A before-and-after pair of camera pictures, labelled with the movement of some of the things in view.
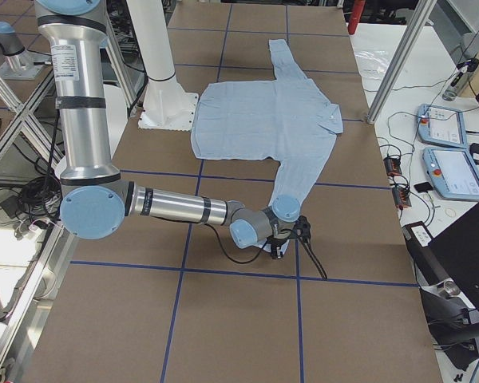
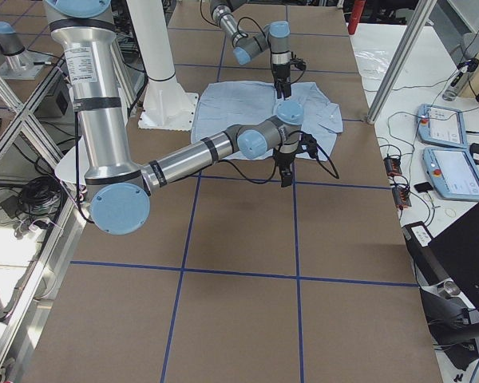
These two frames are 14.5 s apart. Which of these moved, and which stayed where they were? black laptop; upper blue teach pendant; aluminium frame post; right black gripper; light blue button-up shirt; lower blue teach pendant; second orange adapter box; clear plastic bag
Moved: light blue button-up shirt; right black gripper
Stayed: aluminium frame post; second orange adapter box; lower blue teach pendant; upper blue teach pendant; clear plastic bag; black laptop
